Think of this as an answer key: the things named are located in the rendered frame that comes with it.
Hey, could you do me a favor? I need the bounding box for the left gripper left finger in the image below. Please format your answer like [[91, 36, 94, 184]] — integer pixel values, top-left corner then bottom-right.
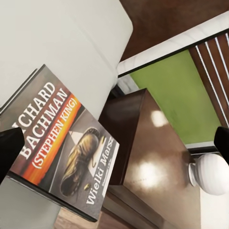
[[0, 127, 25, 184]]

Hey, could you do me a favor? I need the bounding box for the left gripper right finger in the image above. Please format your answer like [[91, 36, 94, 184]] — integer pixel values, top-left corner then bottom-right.
[[214, 127, 229, 165]]

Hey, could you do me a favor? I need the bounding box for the hardback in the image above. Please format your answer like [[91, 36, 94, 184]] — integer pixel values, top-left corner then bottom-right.
[[0, 64, 120, 223]]

